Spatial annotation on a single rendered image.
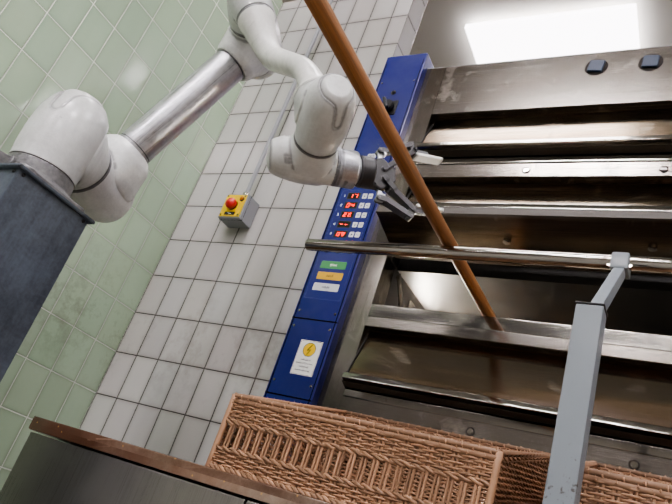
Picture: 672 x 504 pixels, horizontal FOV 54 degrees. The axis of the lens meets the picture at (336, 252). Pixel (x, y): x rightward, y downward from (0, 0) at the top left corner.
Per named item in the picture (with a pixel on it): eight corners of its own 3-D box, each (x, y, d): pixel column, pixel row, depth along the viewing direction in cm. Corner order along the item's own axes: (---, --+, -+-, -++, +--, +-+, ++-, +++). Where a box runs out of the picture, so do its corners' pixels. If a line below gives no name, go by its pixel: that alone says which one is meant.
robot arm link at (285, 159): (326, 198, 152) (343, 162, 142) (261, 187, 148) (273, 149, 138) (326, 162, 158) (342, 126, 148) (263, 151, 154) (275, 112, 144)
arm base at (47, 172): (-45, 157, 140) (-31, 136, 142) (34, 214, 157) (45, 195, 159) (7, 156, 131) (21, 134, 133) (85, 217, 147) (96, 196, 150)
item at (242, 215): (227, 228, 232) (238, 204, 236) (250, 229, 227) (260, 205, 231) (216, 216, 227) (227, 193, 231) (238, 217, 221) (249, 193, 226)
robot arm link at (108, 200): (33, 168, 161) (69, 213, 180) (75, 203, 156) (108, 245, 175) (247, -11, 185) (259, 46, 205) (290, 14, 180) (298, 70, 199)
